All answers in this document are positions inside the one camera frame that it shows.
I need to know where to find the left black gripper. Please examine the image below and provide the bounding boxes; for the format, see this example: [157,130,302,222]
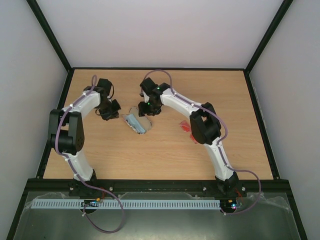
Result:
[98,99,122,121]

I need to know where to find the striped newspaper print glasses case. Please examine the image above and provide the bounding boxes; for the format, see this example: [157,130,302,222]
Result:
[121,106,152,135]

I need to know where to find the blue cleaning cloth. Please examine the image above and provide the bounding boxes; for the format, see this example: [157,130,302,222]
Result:
[124,113,147,134]

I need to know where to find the orange transparent sunglasses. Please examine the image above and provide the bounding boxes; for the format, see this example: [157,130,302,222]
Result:
[179,120,198,144]

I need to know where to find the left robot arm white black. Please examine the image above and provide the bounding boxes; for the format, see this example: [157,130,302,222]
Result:
[47,75,121,198]

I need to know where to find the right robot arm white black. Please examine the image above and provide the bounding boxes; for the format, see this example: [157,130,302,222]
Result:
[138,77,239,196]

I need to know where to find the light blue slotted cable duct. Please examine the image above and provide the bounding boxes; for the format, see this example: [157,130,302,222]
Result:
[31,199,221,210]

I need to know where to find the black aluminium frame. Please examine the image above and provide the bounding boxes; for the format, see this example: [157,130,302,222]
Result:
[0,0,320,240]

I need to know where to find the metal base plate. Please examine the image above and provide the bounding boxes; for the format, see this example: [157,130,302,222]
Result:
[14,192,300,240]

